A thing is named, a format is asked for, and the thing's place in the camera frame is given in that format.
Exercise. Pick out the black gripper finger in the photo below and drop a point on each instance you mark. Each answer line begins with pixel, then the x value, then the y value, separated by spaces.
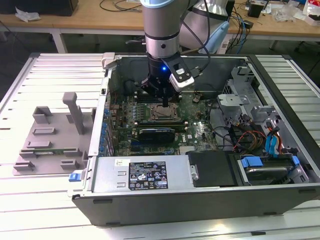
pixel 170 93
pixel 153 87

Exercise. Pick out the silver CPU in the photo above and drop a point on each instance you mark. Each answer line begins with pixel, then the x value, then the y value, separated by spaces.
pixel 162 113

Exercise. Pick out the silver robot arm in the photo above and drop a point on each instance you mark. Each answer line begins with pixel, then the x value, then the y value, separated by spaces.
pixel 160 25

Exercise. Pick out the CPU socket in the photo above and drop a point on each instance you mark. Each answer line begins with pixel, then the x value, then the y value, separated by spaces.
pixel 151 118

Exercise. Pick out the black RAM slot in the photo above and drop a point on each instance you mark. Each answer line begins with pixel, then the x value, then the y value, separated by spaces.
pixel 139 99
pixel 181 129
pixel 139 91
pixel 162 127
pixel 139 94
pixel 162 122

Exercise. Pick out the coin cell battery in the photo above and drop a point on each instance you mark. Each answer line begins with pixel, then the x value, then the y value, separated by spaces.
pixel 196 98

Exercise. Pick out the green motherboard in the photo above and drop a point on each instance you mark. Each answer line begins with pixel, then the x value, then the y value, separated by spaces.
pixel 197 117

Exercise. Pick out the black graphics card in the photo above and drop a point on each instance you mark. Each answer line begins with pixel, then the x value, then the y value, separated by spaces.
pixel 156 136

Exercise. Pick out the silver finned heat sink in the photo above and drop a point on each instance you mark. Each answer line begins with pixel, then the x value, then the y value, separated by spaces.
pixel 188 150

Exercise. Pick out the silver metal drive cage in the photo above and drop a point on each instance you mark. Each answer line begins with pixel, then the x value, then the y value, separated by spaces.
pixel 233 100

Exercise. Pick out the wooden desk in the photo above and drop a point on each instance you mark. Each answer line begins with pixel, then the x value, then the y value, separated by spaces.
pixel 100 21

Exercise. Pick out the black plastic shroud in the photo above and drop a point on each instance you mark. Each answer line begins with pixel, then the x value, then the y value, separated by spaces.
pixel 212 170

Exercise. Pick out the black desktop tower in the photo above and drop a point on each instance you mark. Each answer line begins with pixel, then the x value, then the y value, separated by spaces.
pixel 231 11

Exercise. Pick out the silver power supply unit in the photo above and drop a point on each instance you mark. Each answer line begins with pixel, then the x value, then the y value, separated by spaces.
pixel 110 175

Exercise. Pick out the small black adapter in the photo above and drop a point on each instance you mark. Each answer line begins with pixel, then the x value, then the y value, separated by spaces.
pixel 248 24

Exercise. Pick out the hard disk in blue carrier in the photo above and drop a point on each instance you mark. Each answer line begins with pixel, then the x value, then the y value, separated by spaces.
pixel 252 162

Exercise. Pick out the grey parts rack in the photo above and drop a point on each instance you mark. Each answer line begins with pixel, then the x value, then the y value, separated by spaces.
pixel 57 142

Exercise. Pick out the open black PC case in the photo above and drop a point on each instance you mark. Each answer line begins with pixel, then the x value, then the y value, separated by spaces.
pixel 175 207

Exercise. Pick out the small black cube container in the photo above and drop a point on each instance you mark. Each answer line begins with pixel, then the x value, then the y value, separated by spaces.
pixel 255 10

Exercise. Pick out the blue case latch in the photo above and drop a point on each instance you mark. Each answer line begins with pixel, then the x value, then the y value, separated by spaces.
pixel 74 177

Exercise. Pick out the green RAM stick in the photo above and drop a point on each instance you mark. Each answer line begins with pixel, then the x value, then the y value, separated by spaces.
pixel 50 150

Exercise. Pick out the black equipment box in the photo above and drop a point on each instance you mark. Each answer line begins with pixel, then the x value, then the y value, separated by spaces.
pixel 50 7

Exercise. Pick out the crumpled clear plastic bag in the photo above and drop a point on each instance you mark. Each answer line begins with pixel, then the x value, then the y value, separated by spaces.
pixel 26 15

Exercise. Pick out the pile of clear bags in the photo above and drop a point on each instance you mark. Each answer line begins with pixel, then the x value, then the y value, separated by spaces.
pixel 287 11

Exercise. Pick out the white red package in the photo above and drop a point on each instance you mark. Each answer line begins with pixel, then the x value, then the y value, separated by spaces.
pixel 312 10

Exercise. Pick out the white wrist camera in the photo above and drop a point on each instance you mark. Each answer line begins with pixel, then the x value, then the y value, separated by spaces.
pixel 181 83

